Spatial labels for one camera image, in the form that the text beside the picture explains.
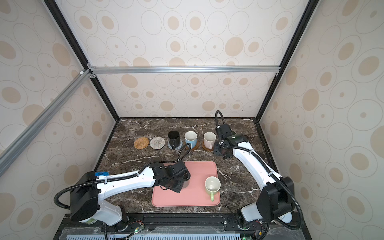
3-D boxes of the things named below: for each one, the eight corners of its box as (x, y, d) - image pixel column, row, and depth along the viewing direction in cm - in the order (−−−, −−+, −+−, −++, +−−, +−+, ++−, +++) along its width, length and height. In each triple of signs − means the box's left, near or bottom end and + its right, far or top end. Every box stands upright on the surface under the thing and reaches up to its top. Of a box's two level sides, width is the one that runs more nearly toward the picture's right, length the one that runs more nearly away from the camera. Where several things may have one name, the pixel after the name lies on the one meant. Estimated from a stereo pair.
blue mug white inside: (185, 149, 103) (184, 140, 95) (185, 140, 108) (184, 131, 100) (197, 149, 103) (197, 140, 95) (197, 140, 108) (197, 131, 100)
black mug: (169, 151, 102) (166, 142, 94) (170, 139, 109) (168, 130, 101) (179, 151, 102) (178, 143, 94) (180, 139, 109) (179, 130, 101)
